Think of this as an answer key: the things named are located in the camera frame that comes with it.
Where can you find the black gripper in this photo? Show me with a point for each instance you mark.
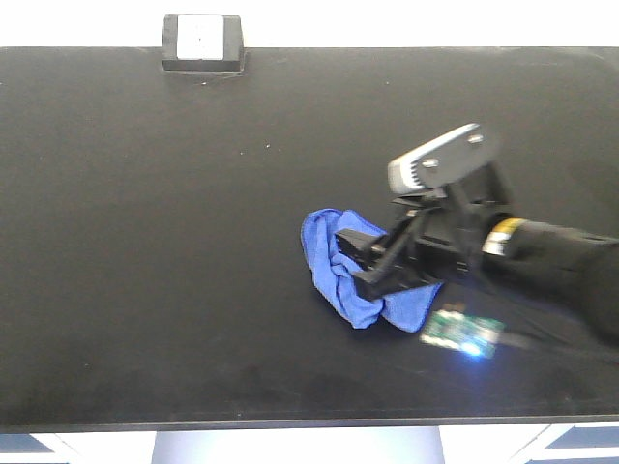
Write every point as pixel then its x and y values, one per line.
pixel 446 216

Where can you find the blue microfiber cloth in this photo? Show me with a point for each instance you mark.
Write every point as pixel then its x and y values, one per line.
pixel 332 275

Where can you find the left blue white cabinet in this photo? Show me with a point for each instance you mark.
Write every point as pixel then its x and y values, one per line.
pixel 43 448

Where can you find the right blue white cabinet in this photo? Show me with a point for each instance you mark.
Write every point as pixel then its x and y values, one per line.
pixel 595 442

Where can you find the black bench power socket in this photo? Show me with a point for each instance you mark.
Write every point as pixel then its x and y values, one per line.
pixel 202 43

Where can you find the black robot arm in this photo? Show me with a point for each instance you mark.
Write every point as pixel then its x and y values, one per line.
pixel 559 265

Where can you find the blue white cabinet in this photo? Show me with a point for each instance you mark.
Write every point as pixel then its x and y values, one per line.
pixel 595 442
pixel 43 448

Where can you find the green circuit board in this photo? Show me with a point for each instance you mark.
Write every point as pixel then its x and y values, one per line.
pixel 450 327

